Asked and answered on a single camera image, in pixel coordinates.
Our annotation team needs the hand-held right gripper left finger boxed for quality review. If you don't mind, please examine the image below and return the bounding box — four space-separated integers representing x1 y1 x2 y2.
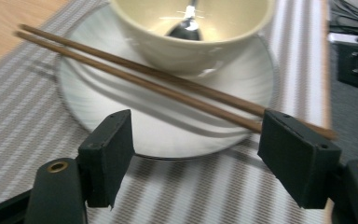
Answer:
77 108 136 209

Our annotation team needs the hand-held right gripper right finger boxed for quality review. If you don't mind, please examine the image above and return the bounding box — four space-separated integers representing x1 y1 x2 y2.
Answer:
256 109 343 210

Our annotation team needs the white plate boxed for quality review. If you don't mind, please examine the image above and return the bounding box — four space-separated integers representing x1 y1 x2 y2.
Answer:
57 2 277 161

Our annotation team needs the brown wooden chopstick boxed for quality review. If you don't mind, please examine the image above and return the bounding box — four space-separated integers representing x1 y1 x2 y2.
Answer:
14 30 264 134
18 23 339 141

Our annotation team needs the grey striped placemat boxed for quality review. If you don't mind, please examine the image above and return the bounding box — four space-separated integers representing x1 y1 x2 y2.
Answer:
0 0 331 224

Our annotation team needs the black metal stand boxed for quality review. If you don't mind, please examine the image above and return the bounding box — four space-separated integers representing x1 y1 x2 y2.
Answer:
336 35 358 95

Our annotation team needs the cream bowl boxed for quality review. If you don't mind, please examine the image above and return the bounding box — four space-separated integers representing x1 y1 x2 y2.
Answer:
107 0 277 77

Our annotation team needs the white power strip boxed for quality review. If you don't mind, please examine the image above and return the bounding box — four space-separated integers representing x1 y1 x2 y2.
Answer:
328 32 358 45

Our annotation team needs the metal spoon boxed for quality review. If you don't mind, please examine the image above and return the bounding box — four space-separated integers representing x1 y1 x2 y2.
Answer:
164 0 205 42

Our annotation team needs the bundle of black cables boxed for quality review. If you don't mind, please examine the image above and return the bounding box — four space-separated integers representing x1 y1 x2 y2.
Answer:
330 0 358 35

